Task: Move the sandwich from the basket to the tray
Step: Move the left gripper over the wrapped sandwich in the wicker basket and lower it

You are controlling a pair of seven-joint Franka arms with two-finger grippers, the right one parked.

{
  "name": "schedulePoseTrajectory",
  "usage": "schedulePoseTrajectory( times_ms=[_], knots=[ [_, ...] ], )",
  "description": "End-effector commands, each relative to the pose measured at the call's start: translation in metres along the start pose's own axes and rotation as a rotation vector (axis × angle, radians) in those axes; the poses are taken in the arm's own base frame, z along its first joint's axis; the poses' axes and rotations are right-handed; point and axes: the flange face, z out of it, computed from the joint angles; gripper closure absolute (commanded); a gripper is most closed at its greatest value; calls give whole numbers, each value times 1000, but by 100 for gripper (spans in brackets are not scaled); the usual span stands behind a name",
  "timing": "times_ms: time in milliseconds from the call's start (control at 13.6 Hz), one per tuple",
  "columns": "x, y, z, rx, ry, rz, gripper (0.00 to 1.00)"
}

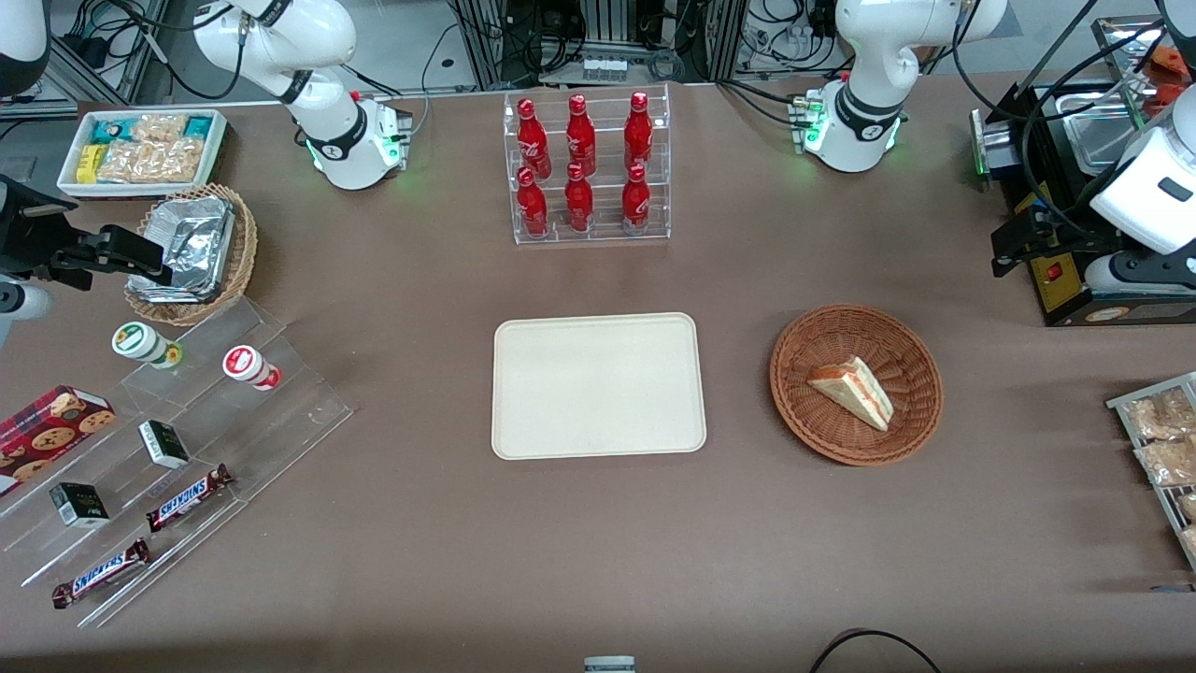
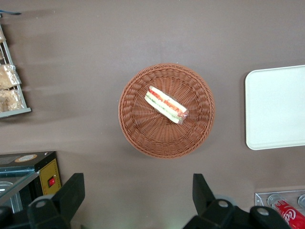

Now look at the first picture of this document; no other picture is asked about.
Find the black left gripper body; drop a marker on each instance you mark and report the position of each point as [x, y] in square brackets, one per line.
[1054, 233]

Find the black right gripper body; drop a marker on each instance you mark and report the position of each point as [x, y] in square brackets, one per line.
[28, 234]

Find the triangular sandwich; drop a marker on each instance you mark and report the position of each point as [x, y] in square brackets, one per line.
[855, 391]

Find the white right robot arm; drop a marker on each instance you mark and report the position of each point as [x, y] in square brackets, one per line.
[327, 150]

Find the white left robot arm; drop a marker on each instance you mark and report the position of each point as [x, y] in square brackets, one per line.
[874, 56]

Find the light wicker basket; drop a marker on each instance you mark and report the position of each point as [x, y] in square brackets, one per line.
[245, 248]

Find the brown wicker basket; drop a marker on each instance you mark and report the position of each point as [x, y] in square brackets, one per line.
[813, 421]

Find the cream plastic tray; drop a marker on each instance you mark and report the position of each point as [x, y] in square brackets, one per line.
[598, 385]

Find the white rectangular snack bin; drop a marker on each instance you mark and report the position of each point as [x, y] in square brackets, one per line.
[70, 182]

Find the black food warmer appliance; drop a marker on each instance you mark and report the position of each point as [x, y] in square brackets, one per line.
[1070, 299]

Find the yellow snack pack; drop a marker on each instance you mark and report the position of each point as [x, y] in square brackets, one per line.
[91, 164]

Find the steel warmer pan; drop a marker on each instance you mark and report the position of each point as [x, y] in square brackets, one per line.
[1093, 131]

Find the teal snack pack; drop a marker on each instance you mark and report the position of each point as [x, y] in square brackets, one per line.
[109, 132]
[197, 128]

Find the green lid drink cup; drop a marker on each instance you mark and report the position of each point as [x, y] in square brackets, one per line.
[140, 342]

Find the large clear cracker bag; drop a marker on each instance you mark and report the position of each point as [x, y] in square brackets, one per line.
[154, 161]

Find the stacked aluminium foil containers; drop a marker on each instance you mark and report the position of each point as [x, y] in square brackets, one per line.
[192, 248]

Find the small clear cracker bag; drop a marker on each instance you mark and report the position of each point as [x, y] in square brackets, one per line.
[159, 128]

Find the red tartan cookie box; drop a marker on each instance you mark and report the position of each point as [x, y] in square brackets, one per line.
[51, 430]

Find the red sausage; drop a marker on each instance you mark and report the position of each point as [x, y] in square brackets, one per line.
[1175, 95]

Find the clear bag of snacks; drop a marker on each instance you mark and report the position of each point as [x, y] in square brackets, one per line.
[1159, 416]
[1188, 508]
[1190, 542]
[1168, 463]

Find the orange fried food piece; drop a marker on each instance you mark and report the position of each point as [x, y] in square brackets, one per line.
[1173, 61]

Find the small dark green box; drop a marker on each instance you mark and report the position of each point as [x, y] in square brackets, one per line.
[163, 444]
[79, 505]

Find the red lid drink cup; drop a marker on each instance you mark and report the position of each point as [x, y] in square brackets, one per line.
[247, 365]

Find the snickers chocolate bar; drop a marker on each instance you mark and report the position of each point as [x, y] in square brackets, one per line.
[101, 573]
[187, 498]

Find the clear acrylic step display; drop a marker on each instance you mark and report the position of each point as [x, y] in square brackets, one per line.
[280, 421]

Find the red cola bottle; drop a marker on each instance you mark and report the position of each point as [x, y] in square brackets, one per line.
[533, 140]
[532, 207]
[638, 136]
[635, 206]
[580, 138]
[578, 204]

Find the clear acrylic bottle rack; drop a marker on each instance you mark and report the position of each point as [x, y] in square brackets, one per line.
[607, 229]

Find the white power strip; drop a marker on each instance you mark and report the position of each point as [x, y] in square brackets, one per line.
[604, 68]

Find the grey device edge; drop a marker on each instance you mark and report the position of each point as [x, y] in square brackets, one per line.
[609, 665]

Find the aluminium frame equipment rack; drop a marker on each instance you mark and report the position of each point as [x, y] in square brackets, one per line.
[607, 28]

